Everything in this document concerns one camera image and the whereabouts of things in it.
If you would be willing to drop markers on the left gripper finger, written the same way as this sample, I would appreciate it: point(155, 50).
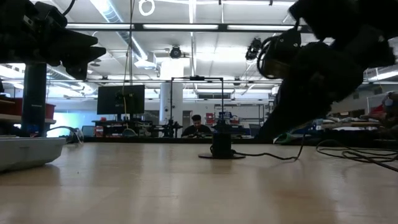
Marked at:
point(71, 43)
point(84, 63)

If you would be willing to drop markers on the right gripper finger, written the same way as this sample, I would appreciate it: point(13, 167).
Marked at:
point(295, 115)

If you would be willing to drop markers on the green circuit board device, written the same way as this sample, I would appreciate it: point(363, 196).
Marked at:
point(284, 139)

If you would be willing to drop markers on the black computer monitor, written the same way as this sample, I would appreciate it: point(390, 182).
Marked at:
point(109, 99)

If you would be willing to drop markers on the black pillar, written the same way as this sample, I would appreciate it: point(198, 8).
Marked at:
point(34, 99)

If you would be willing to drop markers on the red storage bin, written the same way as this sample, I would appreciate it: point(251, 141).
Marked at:
point(12, 107)
point(50, 111)

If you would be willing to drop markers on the clear safety glasses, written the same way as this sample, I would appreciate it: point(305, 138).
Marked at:
point(76, 135)

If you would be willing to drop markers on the wooden shelf board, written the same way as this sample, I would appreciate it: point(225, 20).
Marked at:
point(9, 117)

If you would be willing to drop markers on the white building column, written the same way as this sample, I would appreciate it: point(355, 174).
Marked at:
point(178, 93)

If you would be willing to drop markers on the grey plastic tool case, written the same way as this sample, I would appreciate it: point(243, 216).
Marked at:
point(28, 152)

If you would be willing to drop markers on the distant black robot rig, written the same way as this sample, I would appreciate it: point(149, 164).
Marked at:
point(196, 78)

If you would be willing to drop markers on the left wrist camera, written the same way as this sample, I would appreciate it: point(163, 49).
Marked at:
point(51, 15)

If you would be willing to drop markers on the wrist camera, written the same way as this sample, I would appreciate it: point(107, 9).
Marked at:
point(51, 15)
point(280, 59)

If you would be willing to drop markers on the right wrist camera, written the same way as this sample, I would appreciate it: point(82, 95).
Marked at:
point(280, 59)

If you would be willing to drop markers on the black ceiling camera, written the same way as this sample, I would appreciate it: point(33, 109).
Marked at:
point(253, 49)

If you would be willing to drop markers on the black overhead camera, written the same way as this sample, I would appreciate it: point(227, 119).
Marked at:
point(175, 52)

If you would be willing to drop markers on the black aluminium table frame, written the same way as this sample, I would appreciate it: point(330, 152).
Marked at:
point(155, 140)

